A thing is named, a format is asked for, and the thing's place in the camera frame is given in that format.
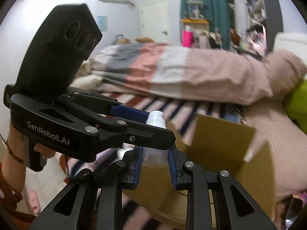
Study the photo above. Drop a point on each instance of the white air conditioner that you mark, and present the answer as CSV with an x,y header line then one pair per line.
x,y
128,2

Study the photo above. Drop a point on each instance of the person's left hand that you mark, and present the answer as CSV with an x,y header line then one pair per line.
x,y
13,167

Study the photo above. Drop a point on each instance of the white bed headboard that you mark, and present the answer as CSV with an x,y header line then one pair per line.
x,y
294,42

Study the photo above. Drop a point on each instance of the pink grey striped duvet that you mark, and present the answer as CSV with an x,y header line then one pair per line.
x,y
199,74

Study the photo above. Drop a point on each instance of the cream fleece blanket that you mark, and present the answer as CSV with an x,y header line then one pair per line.
x,y
84,79

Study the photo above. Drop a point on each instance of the teal curtain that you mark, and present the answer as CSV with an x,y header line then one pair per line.
x,y
217,13

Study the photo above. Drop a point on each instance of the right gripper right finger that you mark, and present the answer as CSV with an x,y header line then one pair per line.
x,y
214,199

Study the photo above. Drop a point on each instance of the white door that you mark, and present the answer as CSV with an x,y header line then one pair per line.
x,y
154,21

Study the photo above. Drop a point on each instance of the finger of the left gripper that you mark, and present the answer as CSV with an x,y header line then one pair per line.
x,y
101,104
118,130

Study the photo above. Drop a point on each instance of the green plush toy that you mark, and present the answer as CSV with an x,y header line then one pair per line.
x,y
296,106

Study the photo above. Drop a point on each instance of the striped fleece blanket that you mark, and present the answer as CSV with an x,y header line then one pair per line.
x,y
182,114

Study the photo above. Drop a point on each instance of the brown cardboard box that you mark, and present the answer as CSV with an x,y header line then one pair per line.
x,y
217,145

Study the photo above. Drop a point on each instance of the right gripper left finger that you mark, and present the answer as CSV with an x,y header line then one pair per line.
x,y
93,200

